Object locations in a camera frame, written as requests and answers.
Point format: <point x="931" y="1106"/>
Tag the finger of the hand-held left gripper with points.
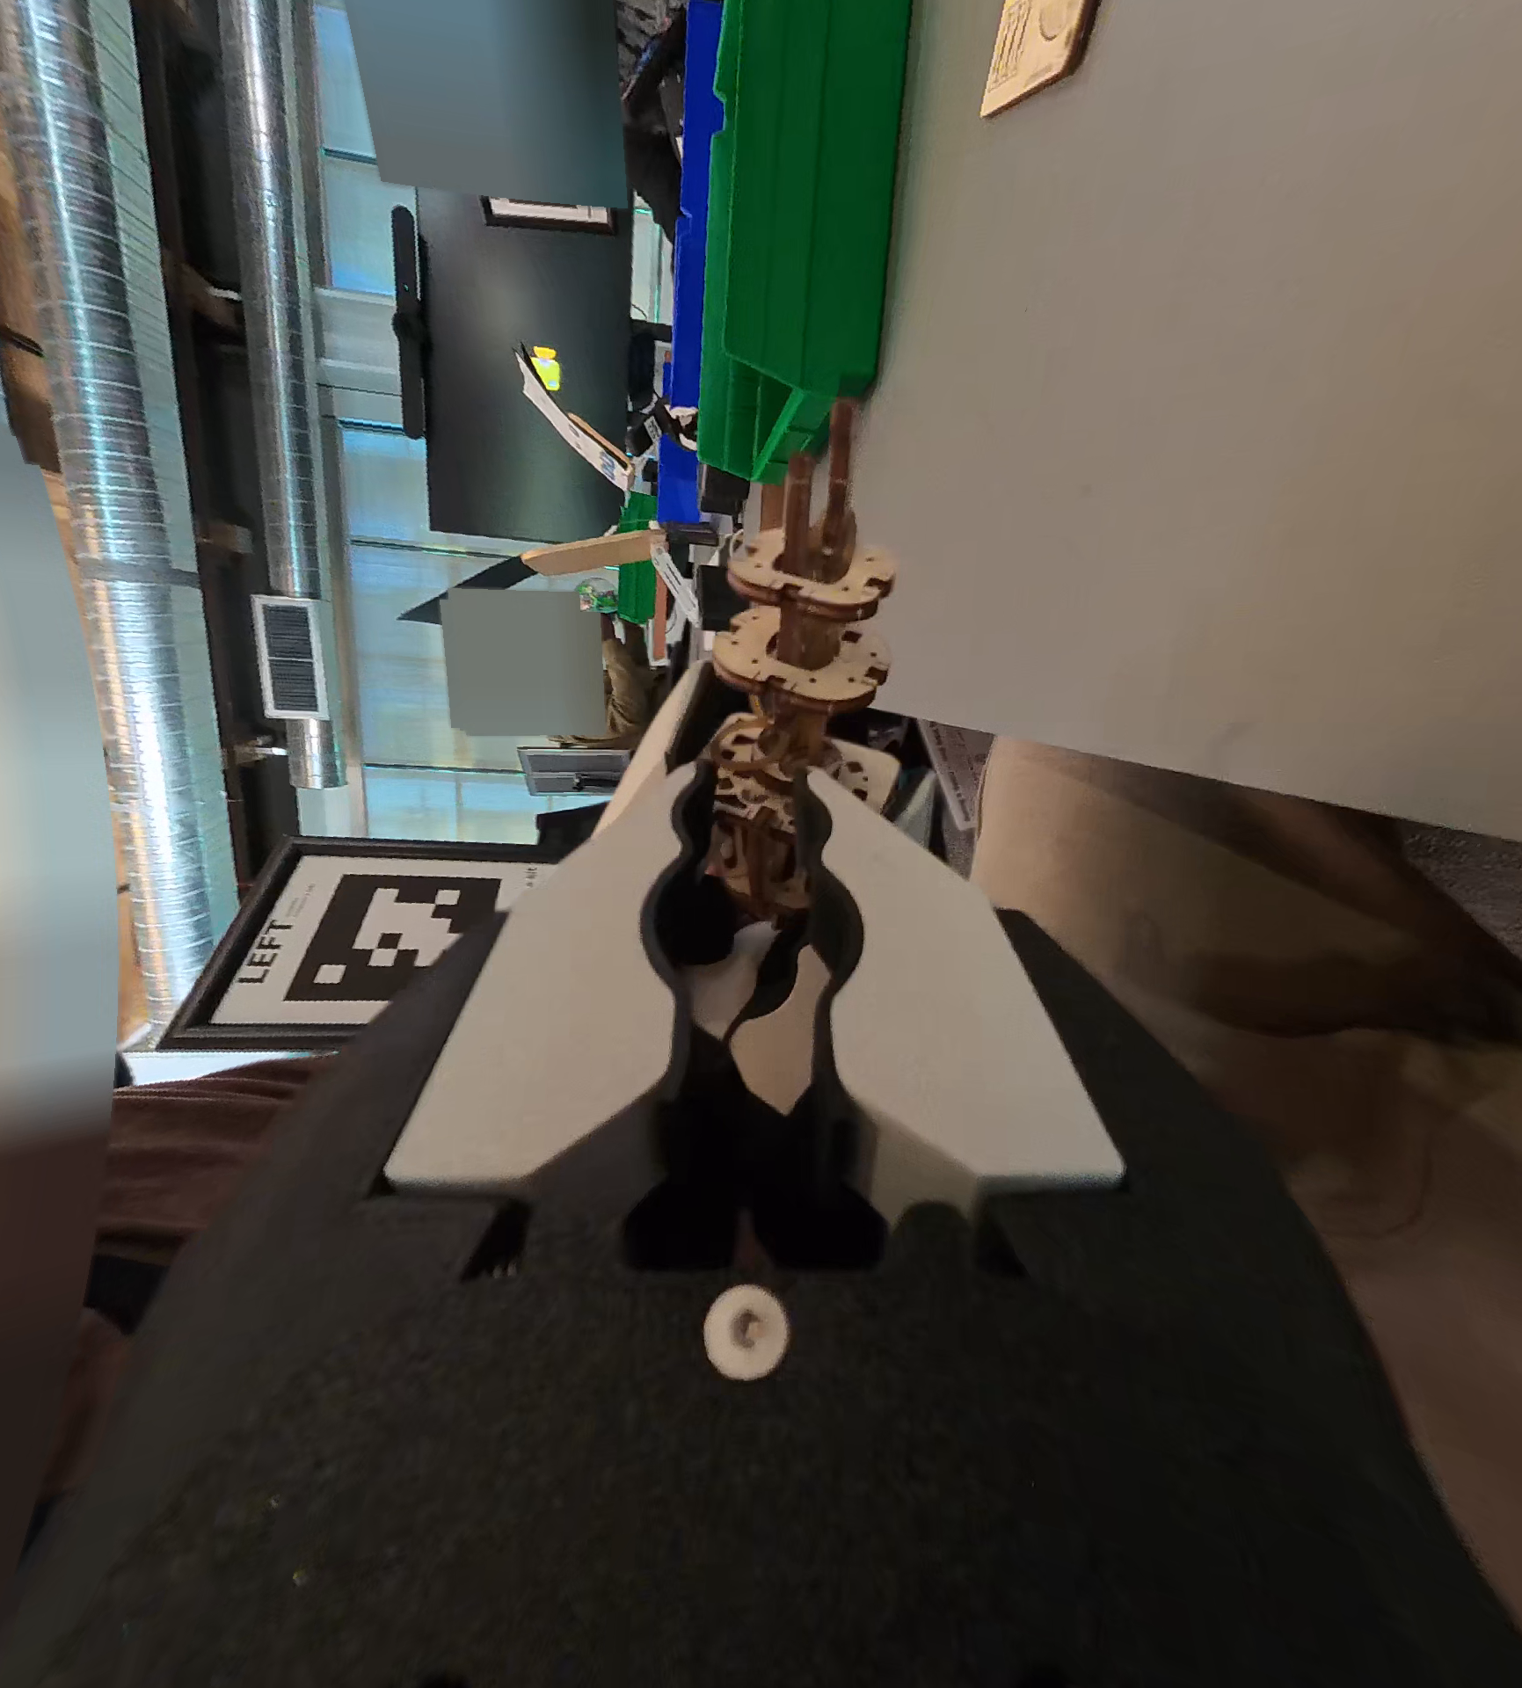
<point x="788" y="1041"/>
<point x="669" y="739"/>

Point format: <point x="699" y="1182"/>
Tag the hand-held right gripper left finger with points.
<point x="551" y="1029"/>

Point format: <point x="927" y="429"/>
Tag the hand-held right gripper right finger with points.
<point x="973" y="1055"/>

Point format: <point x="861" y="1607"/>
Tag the wooden model assembly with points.
<point x="801" y="646"/>

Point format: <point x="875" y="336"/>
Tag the white instruction sheet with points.
<point x="578" y="422"/>

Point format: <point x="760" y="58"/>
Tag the black panel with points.
<point x="498" y="396"/>

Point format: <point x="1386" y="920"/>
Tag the blue plastic bin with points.
<point x="695" y="264"/>

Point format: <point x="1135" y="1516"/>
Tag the green plastic bin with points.
<point x="815" y="197"/>

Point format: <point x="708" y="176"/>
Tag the wooden part sheet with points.
<point x="1038" y="53"/>

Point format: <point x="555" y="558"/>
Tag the white wall unit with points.
<point x="289" y="656"/>

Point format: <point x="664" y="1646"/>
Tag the silver ventilation duct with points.
<point x="115" y="528"/>
<point x="274" y="329"/>

